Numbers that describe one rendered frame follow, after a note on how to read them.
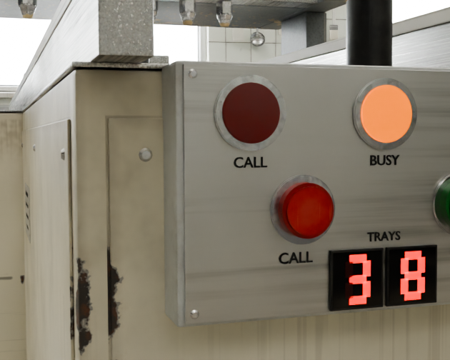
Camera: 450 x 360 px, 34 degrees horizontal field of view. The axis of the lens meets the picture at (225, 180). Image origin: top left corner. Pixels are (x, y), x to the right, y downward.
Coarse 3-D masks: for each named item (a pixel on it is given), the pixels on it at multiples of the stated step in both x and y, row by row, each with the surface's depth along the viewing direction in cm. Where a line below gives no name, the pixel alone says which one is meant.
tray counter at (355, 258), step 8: (352, 256) 40; (360, 256) 41; (352, 264) 40; (368, 264) 41; (352, 272) 40; (368, 272) 41; (352, 280) 40; (360, 280) 41; (352, 288) 40; (368, 288) 41; (352, 296) 41; (360, 296) 41; (368, 296) 41; (352, 304) 41
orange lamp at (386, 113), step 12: (372, 96) 40; (384, 96) 40; (396, 96) 41; (372, 108) 40; (384, 108) 40; (396, 108) 41; (408, 108) 41; (372, 120) 40; (384, 120) 41; (396, 120) 41; (408, 120) 41; (372, 132) 40; (384, 132) 41; (396, 132) 41
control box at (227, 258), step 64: (192, 64) 37; (256, 64) 39; (320, 64) 40; (192, 128) 38; (320, 128) 40; (448, 128) 42; (192, 192) 38; (256, 192) 39; (384, 192) 41; (192, 256) 38; (256, 256) 39; (320, 256) 40; (384, 256) 41; (448, 256) 43; (192, 320) 38; (256, 320) 39
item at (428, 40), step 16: (416, 16) 61; (432, 16) 59; (448, 16) 57; (400, 32) 63; (416, 32) 61; (432, 32) 59; (448, 32) 57; (320, 48) 79; (336, 48) 75; (400, 48) 64; (416, 48) 61; (432, 48) 59; (448, 48) 57; (336, 64) 75; (400, 64) 64; (416, 64) 61; (432, 64) 59; (448, 64) 57
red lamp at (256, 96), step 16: (240, 96) 38; (256, 96) 38; (272, 96) 38; (224, 112) 38; (240, 112) 38; (256, 112) 38; (272, 112) 38; (240, 128) 38; (256, 128) 38; (272, 128) 39
